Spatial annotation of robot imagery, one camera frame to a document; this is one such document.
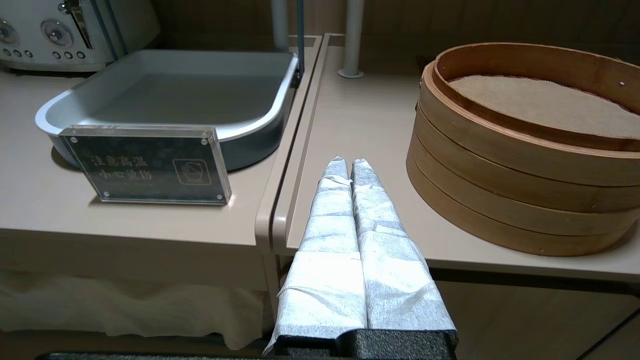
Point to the clear acrylic warning sign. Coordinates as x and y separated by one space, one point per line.
145 167

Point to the beige cloth steamer liner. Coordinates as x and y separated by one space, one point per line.
550 107

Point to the bamboo steamer basket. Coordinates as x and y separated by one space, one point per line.
500 150
500 225

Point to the cream toaster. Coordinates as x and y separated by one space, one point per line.
125 30

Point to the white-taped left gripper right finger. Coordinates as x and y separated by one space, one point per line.
395 270

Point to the thick white pole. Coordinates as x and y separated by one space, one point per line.
352 35

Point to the white cloth skirt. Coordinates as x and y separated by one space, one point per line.
125 310

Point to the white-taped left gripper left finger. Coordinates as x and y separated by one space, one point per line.
325 270

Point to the white-lined grey rack tray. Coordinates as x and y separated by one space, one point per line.
175 90

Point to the beige cabinet front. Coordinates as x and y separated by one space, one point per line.
525 325

